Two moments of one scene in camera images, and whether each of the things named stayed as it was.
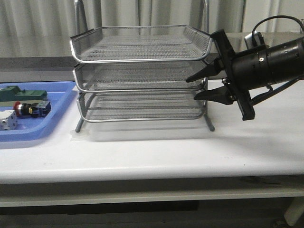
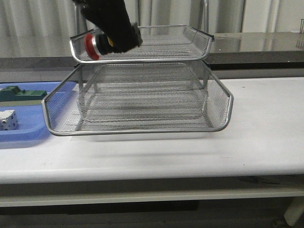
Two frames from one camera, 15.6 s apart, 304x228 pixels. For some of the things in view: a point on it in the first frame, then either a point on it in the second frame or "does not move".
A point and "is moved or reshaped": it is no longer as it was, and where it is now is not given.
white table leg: (294, 210) does not move
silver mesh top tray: (140, 43) does not move
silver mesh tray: (136, 77) is moved or reshaped
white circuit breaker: (8, 120) does not move
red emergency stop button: (37, 110) → (97, 45)
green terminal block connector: (14, 93) does not move
